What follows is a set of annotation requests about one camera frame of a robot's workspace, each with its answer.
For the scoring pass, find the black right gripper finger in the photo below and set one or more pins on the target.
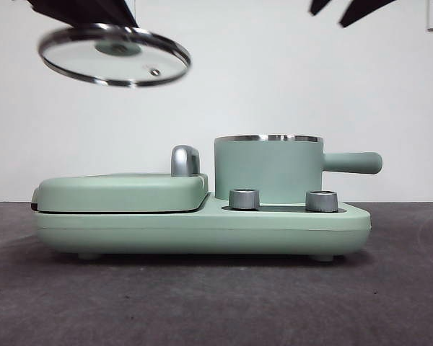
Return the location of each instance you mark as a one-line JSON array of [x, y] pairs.
[[364, 9], [319, 5]]

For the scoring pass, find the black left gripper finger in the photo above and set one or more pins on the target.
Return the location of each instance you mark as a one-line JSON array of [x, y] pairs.
[[101, 12], [47, 9]]

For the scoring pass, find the glass pot lid green knob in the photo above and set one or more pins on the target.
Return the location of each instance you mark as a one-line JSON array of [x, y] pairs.
[[117, 48]]

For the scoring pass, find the green hinged griddle cover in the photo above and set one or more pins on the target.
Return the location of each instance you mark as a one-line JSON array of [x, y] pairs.
[[119, 191]]

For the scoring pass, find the silver control knob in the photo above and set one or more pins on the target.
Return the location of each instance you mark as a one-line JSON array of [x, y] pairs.
[[321, 201], [243, 199]]

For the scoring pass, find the green breakfast machine base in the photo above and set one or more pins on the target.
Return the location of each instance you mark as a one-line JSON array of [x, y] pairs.
[[202, 230]]

